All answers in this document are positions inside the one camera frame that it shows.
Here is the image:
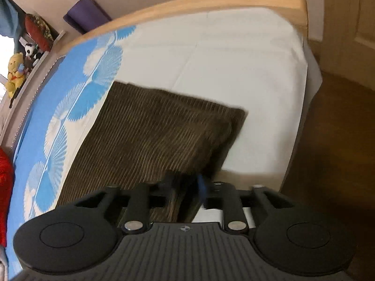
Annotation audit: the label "grey mattress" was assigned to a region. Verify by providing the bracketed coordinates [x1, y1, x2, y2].
[0, 54, 65, 153]

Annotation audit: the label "folded red blanket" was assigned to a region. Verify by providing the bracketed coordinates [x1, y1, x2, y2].
[0, 148, 16, 248]

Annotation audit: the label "window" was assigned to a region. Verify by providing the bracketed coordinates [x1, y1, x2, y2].
[0, 35, 15, 101]

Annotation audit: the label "yellow bear plush toy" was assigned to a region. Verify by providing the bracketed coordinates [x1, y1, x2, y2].
[7, 53, 27, 86]

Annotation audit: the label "brown corduroy pants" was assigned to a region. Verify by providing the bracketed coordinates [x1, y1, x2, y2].
[56, 81, 249, 223]

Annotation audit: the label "blue white printed bedsheet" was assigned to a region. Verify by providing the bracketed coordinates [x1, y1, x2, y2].
[6, 7, 324, 278]

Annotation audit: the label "wooden door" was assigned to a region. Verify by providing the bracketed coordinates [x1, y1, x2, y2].
[322, 0, 375, 90]

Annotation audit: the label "red patterned cushion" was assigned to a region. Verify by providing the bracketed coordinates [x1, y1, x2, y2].
[24, 14, 55, 52]

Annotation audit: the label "wooden bed frame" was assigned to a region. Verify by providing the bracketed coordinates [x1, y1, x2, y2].
[44, 0, 309, 62]

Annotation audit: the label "purple mat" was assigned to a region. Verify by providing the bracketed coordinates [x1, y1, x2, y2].
[63, 0, 112, 34]

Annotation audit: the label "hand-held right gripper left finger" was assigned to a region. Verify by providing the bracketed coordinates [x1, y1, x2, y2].
[75, 170, 180, 235]

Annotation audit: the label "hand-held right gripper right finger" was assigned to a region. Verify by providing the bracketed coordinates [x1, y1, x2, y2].
[197, 175, 296, 235]

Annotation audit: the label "panda plush toy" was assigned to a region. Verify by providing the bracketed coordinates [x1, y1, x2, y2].
[24, 43, 45, 67]

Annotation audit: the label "blue curtain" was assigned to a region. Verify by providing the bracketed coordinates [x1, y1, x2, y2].
[0, 0, 27, 39]

